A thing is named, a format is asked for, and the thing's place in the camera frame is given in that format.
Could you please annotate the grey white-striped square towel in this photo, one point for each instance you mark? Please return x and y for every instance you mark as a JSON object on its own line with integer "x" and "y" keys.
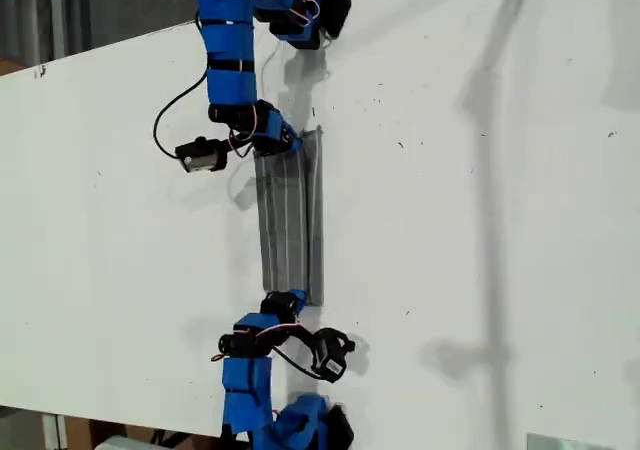
{"x": 287, "y": 220}

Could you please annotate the white plastic container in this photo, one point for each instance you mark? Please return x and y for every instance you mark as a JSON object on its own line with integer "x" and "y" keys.
{"x": 125, "y": 442}

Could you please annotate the white table leg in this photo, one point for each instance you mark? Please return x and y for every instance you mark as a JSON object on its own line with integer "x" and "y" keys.
{"x": 54, "y": 432}

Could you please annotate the black camera stalk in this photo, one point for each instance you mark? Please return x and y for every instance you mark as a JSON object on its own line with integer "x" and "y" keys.
{"x": 306, "y": 336}
{"x": 235, "y": 147}

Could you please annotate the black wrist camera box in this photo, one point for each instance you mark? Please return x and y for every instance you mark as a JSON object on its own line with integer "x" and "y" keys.
{"x": 202, "y": 157}
{"x": 330, "y": 357}

